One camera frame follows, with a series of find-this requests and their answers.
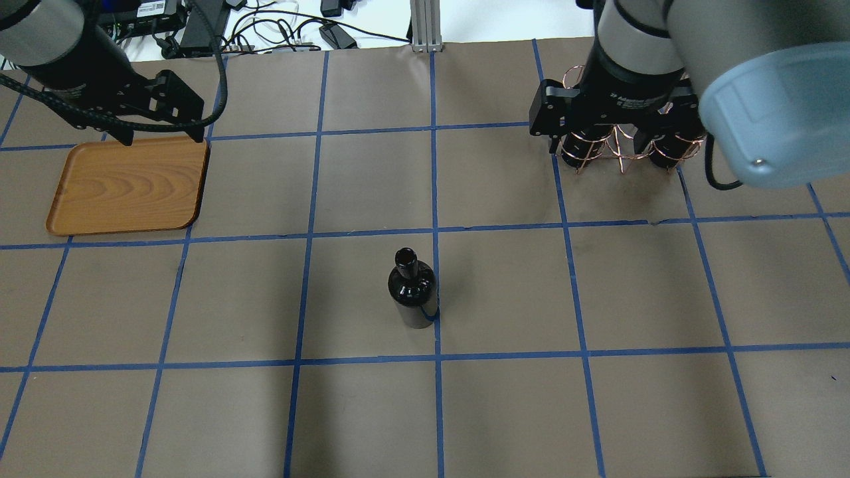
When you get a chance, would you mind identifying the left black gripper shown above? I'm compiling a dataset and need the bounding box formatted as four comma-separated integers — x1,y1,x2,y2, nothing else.
33,60,204,147

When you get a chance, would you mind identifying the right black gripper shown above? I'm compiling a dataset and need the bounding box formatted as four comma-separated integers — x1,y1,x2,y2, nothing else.
529,50,696,155

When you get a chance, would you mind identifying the dark wine bottle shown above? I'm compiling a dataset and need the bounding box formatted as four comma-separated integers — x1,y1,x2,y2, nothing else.
386,247,440,329
559,125,614,170
646,129,707,170

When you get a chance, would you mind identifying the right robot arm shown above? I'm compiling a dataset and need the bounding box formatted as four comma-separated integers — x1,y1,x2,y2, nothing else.
529,1,848,190

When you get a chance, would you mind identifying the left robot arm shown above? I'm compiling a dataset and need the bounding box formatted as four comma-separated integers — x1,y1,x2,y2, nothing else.
1,1,207,146

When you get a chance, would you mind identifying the wooden tray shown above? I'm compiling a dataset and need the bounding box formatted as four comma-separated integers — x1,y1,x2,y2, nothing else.
45,137,210,236

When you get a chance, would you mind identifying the black electronics box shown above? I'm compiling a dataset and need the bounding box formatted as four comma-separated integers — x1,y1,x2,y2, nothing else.
178,1,230,58

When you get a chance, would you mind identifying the black power adapter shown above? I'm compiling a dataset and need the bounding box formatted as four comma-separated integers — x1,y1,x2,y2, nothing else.
319,24,359,50

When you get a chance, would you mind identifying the copper wire bottle basket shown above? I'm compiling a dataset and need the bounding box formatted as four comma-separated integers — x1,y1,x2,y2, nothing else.
555,65,705,175

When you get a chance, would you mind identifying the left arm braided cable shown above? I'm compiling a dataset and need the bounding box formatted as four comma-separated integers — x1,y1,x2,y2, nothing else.
0,0,230,130

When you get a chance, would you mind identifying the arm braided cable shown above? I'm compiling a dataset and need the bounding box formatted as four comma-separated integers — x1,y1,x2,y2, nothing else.
0,0,230,130
704,133,744,191

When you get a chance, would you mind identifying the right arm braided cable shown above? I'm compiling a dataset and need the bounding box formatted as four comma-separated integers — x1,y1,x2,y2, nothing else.
704,133,744,191

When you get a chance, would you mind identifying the aluminium frame post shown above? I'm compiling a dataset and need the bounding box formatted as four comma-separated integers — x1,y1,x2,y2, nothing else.
410,1,444,52

